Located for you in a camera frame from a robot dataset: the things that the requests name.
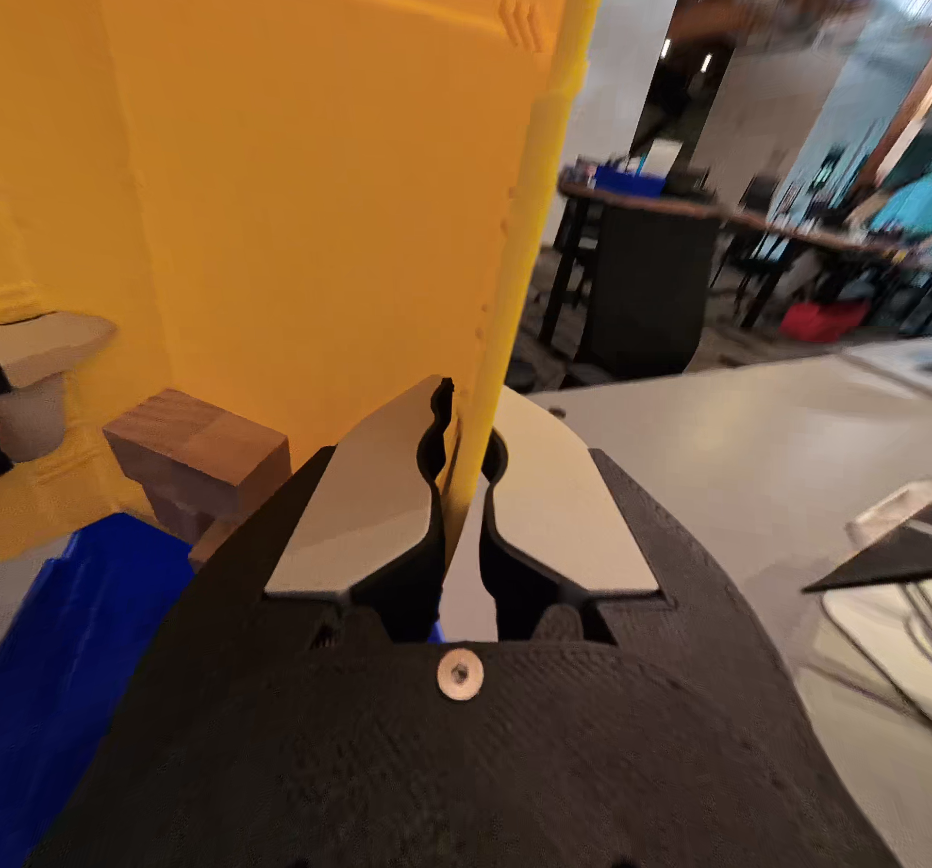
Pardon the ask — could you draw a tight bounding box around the blue plastic box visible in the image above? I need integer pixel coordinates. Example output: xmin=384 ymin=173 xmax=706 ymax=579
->
xmin=0 ymin=513 xmax=447 ymax=868

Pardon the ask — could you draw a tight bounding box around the round wooden background table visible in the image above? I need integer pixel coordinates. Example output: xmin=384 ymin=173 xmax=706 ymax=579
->
xmin=539 ymin=180 xmax=932 ymax=345

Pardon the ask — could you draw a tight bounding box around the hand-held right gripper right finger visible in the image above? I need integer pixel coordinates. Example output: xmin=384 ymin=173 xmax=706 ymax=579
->
xmin=478 ymin=386 xmax=661 ymax=642

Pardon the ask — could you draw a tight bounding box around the black mesh office chair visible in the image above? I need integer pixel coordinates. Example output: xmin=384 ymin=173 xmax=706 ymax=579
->
xmin=579 ymin=204 xmax=723 ymax=381

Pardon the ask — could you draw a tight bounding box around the red bag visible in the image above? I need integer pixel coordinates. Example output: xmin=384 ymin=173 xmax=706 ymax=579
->
xmin=779 ymin=299 xmax=872 ymax=345

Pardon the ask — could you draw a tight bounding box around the yellow plastic box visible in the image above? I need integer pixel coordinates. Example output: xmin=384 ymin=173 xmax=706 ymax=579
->
xmin=0 ymin=0 xmax=618 ymax=565

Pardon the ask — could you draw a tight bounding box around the black edged panel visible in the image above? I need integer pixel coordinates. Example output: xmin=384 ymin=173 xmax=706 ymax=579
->
xmin=801 ymin=522 xmax=932 ymax=594

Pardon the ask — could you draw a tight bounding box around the pile of wooden cubes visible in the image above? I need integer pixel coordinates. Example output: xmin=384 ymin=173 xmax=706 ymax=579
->
xmin=103 ymin=388 xmax=292 ymax=572

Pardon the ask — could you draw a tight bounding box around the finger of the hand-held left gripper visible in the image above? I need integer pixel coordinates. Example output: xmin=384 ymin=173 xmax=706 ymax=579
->
xmin=0 ymin=311 xmax=119 ymax=463

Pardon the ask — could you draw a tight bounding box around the small blue bin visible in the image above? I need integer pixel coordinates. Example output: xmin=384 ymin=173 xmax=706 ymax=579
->
xmin=593 ymin=164 xmax=668 ymax=198

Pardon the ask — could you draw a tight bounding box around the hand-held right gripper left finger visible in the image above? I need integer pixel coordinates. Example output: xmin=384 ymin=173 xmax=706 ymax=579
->
xmin=263 ymin=374 xmax=456 ymax=643

